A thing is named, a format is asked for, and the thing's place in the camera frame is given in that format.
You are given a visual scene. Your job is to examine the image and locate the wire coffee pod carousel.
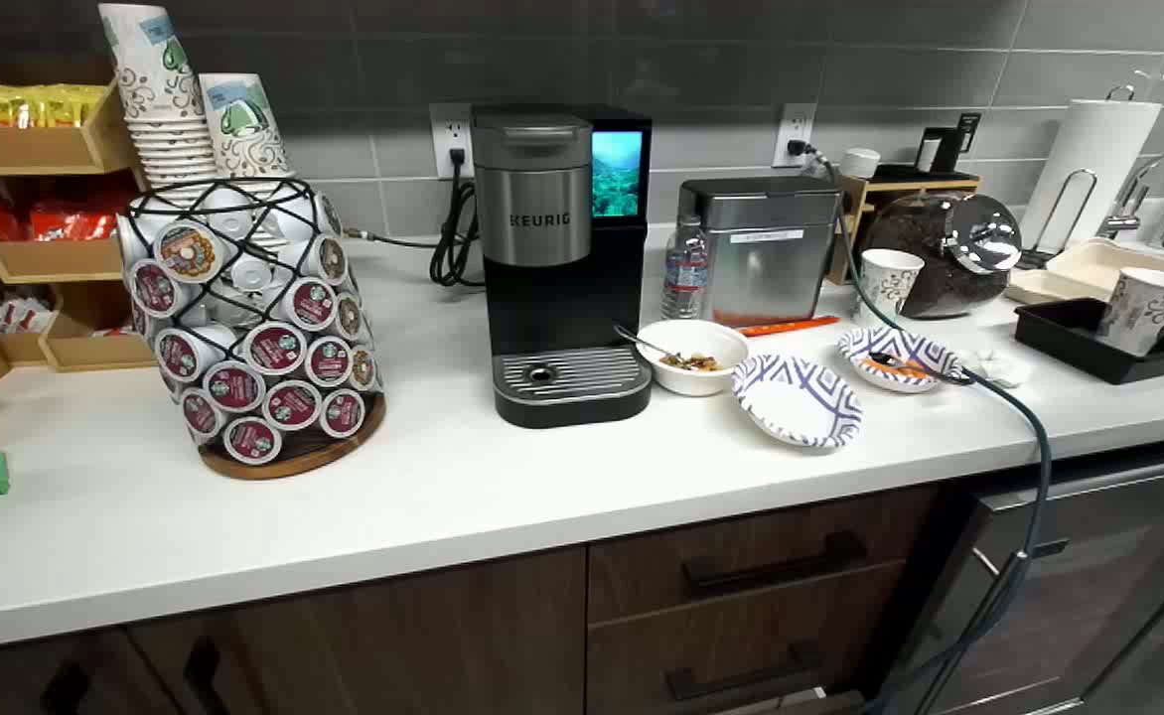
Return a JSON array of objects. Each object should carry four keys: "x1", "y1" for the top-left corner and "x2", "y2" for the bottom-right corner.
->
[{"x1": 116, "y1": 177, "x2": 391, "y2": 487}]

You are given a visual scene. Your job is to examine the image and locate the brown wooden cabinet door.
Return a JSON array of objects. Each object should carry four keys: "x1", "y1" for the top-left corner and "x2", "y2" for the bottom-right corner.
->
[{"x1": 124, "y1": 545, "x2": 592, "y2": 715}]

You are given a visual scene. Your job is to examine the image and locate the printed paper cup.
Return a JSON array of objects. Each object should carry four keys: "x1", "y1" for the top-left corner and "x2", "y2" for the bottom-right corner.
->
[
  {"x1": 1092, "y1": 267, "x2": 1164, "y2": 361},
  {"x1": 857, "y1": 248, "x2": 931, "y2": 317}
]

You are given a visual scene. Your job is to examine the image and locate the white bowl with food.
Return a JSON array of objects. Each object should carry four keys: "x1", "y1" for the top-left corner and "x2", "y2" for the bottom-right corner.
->
[{"x1": 636, "y1": 317, "x2": 750, "y2": 403}]

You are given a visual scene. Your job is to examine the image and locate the black silver Keurig coffee machine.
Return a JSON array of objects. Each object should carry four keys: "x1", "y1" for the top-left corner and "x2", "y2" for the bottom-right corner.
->
[{"x1": 468, "y1": 103, "x2": 660, "y2": 432}]

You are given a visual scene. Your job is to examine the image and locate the white wall outlet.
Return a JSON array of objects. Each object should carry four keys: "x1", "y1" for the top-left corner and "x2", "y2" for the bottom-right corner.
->
[
  {"x1": 773, "y1": 100, "x2": 822, "y2": 177},
  {"x1": 426, "y1": 100, "x2": 476, "y2": 185}
]

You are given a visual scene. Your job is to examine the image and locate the red snack packets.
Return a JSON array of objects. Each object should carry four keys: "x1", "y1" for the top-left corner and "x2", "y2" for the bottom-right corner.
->
[{"x1": 0, "y1": 197, "x2": 124, "y2": 248}]

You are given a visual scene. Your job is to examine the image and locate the dark teal robot cable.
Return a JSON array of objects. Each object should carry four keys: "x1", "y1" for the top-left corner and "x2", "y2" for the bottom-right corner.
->
[{"x1": 841, "y1": 264, "x2": 1057, "y2": 715}]

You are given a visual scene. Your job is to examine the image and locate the tall stack of paper cups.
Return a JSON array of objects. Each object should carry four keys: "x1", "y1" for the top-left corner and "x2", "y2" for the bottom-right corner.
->
[{"x1": 97, "y1": 0, "x2": 223, "y2": 191}]

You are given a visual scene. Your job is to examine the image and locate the paper towel roll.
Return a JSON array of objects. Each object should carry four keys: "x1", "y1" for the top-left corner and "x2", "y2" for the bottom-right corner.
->
[{"x1": 1019, "y1": 95, "x2": 1164, "y2": 259}]

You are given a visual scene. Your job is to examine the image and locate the blue patterned plate with food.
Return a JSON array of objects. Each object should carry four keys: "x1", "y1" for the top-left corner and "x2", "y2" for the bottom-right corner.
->
[{"x1": 837, "y1": 328, "x2": 969, "y2": 396}]

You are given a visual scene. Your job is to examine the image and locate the yellow snack packets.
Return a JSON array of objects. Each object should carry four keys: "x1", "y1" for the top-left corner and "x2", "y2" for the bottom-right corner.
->
[{"x1": 0, "y1": 81, "x2": 116, "y2": 137}]

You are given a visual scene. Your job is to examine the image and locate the black plastic tray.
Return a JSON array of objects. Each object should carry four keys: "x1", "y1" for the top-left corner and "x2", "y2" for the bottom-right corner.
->
[{"x1": 1012, "y1": 296, "x2": 1164, "y2": 389}]

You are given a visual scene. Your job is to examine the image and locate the clear plastic water bottle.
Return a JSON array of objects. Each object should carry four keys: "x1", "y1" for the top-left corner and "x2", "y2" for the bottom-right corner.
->
[{"x1": 663, "y1": 224, "x2": 714, "y2": 322}]

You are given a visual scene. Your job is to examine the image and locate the spoon in bowl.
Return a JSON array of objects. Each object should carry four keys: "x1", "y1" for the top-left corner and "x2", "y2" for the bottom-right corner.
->
[{"x1": 610, "y1": 322, "x2": 672, "y2": 361}]

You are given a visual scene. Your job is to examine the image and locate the short stack of paper cups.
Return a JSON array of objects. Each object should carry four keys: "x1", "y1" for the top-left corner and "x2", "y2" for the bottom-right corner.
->
[{"x1": 194, "y1": 73, "x2": 293, "y2": 185}]

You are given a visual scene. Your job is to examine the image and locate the white napkin pile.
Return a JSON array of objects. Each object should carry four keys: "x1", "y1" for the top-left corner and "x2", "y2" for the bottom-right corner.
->
[{"x1": 957, "y1": 344, "x2": 1039, "y2": 395}]

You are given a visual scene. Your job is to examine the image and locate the black drawer handle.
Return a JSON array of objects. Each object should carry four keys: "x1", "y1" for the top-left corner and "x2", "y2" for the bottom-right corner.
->
[
  {"x1": 660, "y1": 645, "x2": 835, "y2": 709},
  {"x1": 681, "y1": 529, "x2": 876, "y2": 603}
]

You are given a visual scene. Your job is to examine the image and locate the black coffee machine power cord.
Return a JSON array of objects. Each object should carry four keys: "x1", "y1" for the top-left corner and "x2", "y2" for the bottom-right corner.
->
[{"x1": 426, "y1": 145, "x2": 485, "y2": 291}]

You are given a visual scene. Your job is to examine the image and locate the black dishwasher front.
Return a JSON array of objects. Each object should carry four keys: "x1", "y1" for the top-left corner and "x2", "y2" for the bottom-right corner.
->
[{"x1": 888, "y1": 451, "x2": 1164, "y2": 715}]

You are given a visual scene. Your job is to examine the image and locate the brown wooden drawer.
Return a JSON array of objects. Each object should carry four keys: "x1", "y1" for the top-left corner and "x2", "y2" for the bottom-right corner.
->
[
  {"x1": 583, "y1": 559, "x2": 931, "y2": 715},
  {"x1": 583, "y1": 487, "x2": 946, "y2": 630}
]

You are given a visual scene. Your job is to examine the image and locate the blue patterned paper plate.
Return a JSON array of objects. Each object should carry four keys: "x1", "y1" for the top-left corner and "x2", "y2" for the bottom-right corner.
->
[{"x1": 733, "y1": 349, "x2": 865, "y2": 459}]

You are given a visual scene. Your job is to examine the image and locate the orange strip of packets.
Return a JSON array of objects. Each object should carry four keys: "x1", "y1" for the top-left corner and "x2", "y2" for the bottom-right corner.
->
[{"x1": 714, "y1": 316, "x2": 848, "y2": 344}]

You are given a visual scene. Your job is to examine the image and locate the black cabinet door handle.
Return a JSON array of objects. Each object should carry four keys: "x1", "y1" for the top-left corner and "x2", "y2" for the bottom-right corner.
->
[{"x1": 181, "y1": 636, "x2": 232, "y2": 715}]

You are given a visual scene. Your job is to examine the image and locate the small white cup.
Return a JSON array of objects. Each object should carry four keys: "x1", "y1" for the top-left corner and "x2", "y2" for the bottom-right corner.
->
[{"x1": 835, "y1": 145, "x2": 888, "y2": 187}]

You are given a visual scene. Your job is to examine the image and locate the stainless steel recycle bin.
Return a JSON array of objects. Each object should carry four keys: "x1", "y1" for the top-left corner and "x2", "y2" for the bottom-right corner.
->
[{"x1": 677, "y1": 177, "x2": 848, "y2": 328}]

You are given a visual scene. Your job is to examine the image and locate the wooden snack organizer shelf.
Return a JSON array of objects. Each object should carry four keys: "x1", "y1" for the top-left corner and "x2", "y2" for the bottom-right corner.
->
[{"x1": 0, "y1": 63, "x2": 158, "y2": 459}]

